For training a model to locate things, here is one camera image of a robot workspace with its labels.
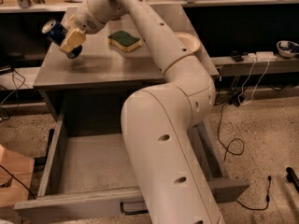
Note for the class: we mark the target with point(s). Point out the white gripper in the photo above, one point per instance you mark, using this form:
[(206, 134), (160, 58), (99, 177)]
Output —
[(83, 20)]

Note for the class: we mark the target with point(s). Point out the blue pepsi can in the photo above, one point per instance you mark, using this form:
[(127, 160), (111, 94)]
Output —
[(55, 32)]

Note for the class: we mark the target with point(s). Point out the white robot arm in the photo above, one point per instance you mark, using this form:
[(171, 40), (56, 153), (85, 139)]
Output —
[(172, 182)]

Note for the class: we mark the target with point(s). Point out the open grey drawer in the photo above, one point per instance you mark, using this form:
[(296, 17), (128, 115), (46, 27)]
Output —
[(88, 171)]

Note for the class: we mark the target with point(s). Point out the green yellow sponge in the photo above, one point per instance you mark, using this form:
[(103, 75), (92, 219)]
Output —
[(124, 41)]

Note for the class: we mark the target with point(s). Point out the grey metal cabinet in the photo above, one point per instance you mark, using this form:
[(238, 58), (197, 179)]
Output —
[(102, 66)]

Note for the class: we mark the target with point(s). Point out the cardboard box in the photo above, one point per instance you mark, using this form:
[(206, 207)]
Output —
[(16, 172)]

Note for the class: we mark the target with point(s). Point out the black remote on shelf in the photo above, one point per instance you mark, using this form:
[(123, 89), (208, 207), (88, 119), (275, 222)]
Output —
[(236, 56)]

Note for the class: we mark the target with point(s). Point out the white power strip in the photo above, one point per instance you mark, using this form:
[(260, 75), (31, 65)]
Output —
[(262, 56)]

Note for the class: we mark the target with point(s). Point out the blue white patterned bowl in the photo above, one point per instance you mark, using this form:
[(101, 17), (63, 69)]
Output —
[(287, 49)]

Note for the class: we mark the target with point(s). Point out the black drawer handle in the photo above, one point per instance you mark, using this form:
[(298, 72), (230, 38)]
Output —
[(133, 208)]

